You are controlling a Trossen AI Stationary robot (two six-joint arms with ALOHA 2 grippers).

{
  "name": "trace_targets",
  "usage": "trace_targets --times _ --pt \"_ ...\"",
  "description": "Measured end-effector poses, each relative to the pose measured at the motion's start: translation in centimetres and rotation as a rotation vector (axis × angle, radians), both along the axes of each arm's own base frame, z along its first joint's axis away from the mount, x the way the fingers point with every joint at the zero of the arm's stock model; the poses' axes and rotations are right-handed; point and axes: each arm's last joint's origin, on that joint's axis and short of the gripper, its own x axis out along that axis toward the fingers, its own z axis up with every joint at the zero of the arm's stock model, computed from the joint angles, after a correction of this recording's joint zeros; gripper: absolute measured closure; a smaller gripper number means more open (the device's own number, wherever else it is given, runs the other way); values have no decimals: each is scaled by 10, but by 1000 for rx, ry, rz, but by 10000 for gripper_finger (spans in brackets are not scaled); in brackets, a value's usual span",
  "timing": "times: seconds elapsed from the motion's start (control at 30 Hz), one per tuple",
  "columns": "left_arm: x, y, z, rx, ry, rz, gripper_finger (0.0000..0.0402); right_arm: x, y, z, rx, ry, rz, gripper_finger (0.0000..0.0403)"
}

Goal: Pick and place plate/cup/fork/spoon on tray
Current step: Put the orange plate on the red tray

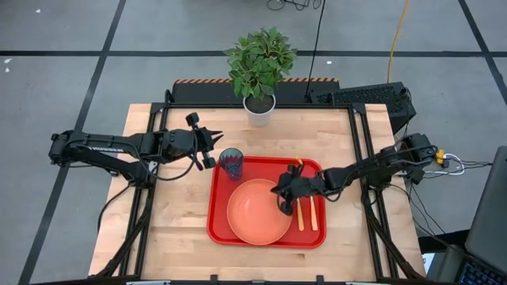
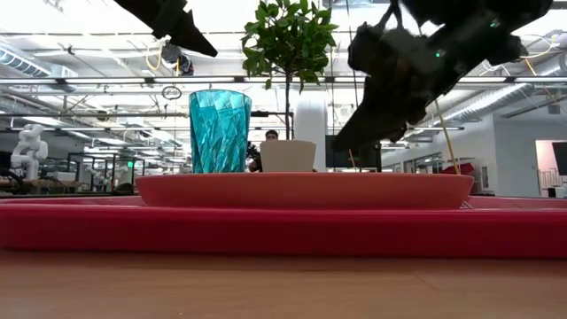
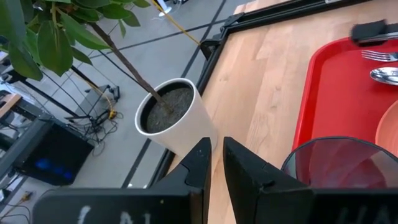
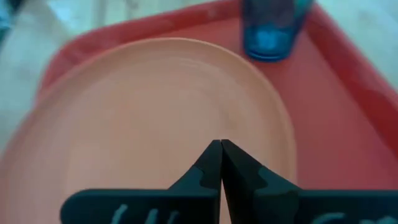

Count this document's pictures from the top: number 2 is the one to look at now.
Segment yellow cable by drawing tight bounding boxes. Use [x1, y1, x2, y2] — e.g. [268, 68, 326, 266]
[434, 100, 461, 175]

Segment teal faceted plastic cup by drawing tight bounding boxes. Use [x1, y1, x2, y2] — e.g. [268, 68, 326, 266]
[189, 89, 252, 175]

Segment red plastic tray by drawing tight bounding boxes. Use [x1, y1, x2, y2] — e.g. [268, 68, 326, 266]
[0, 195, 567, 259]

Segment green leafy plant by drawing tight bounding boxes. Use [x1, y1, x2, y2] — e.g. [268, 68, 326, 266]
[241, 0, 340, 142]

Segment black metal rack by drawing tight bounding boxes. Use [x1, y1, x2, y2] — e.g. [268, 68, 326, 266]
[68, 152, 146, 194]

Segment red storage bins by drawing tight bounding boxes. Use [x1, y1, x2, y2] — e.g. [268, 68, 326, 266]
[440, 162, 478, 176]

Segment orange round plate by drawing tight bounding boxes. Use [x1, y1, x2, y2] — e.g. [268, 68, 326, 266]
[135, 172, 475, 210]

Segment black ceiling cable reel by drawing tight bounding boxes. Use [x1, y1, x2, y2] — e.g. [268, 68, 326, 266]
[159, 42, 195, 76]

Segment dark wall screen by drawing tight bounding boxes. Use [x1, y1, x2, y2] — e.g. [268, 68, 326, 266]
[552, 141, 567, 176]

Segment white plant pot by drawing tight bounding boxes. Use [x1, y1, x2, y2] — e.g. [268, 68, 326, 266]
[259, 140, 317, 174]

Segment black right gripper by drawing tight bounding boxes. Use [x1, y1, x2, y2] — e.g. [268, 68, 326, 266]
[331, 17, 528, 152]

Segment white column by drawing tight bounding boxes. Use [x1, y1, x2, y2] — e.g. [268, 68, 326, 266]
[295, 90, 329, 173]

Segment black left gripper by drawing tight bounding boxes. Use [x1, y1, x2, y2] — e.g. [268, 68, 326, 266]
[113, 0, 219, 58]

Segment person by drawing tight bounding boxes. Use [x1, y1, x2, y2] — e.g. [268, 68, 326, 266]
[246, 129, 280, 173]

